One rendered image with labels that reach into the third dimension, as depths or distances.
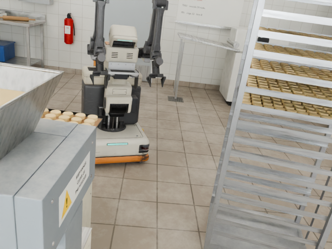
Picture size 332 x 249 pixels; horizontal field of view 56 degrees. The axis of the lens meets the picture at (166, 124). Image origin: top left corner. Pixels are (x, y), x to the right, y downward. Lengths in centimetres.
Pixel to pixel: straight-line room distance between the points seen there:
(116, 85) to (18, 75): 191
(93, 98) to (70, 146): 225
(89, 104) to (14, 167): 235
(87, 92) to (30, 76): 213
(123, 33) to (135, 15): 315
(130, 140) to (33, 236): 229
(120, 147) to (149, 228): 86
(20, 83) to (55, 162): 25
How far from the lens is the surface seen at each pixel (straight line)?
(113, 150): 284
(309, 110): 179
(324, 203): 192
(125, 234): 226
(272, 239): 227
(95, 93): 295
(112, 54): 261
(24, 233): 63
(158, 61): 237
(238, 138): 169
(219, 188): 180
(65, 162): 67
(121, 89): 270
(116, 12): 573
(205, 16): 571
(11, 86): 84
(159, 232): 229
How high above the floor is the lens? 152
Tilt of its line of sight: 22 degrees down
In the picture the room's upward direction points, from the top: 8 degrees clockwise
